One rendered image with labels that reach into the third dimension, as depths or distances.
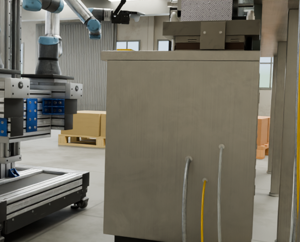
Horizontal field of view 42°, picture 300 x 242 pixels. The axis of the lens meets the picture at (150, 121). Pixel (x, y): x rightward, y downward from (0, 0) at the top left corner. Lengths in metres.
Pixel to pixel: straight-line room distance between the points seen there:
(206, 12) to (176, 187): 0.81
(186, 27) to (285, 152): 0.77
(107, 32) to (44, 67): 8.39
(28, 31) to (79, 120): 6.93
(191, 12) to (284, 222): 1.10
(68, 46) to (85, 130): 6.01
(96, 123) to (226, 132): 3.89
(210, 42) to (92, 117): 3.87
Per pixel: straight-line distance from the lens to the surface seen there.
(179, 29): 1.69
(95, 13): 2.53
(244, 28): 1.66
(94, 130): 5.37
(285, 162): 1.99
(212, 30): 1.65
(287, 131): 1.97
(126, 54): 1.68
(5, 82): 1.86
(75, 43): 11.12
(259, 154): 4.94
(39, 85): 2.36
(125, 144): 1.68
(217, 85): 1.58
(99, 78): 10.66
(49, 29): 2.54
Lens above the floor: 0.71
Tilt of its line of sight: 3 degrees down
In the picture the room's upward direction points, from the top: 2 degrees clockwise
